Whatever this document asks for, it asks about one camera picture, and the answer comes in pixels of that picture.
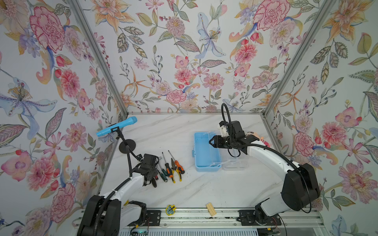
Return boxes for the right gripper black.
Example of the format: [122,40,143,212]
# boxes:
[208,135,235,149]

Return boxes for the black handled tool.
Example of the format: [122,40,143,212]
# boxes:
[151,178,157,188]

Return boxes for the green handled screwdriver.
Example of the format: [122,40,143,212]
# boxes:
[157,164,168,183]

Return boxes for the blue plastic tool box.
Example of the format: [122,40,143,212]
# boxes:
[193,132,249,172]

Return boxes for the yellow black pliers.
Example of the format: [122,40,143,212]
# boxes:
[171,158,182,182]

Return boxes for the orange handled screwdriver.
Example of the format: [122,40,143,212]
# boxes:
[168,150,185,175]

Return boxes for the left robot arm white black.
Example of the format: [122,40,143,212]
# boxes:
[77,154,158,236]

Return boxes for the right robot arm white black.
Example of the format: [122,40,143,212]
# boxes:
[209,121,321,220]

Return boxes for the yellow blue sticker badge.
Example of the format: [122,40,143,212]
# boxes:
[165,205,176,216]

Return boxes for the black microphone stand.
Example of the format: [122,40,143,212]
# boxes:
[111,127,136,155]

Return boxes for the cartoon boy plush doll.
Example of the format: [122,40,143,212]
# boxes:
[247,132,271,148]

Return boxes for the blue toy microphone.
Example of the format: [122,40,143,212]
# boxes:
[96,117,138,137]

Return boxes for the small wooden block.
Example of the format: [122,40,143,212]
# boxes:
[206,203,217,217]

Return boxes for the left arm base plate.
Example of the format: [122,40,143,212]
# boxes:
[126,210,161,227]

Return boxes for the aluminium front rail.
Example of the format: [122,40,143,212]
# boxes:
[72,207,325,229]

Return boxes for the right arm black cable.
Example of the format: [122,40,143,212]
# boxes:
[220,103,312,213]

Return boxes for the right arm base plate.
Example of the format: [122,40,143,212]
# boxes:
[236,209,282,227]

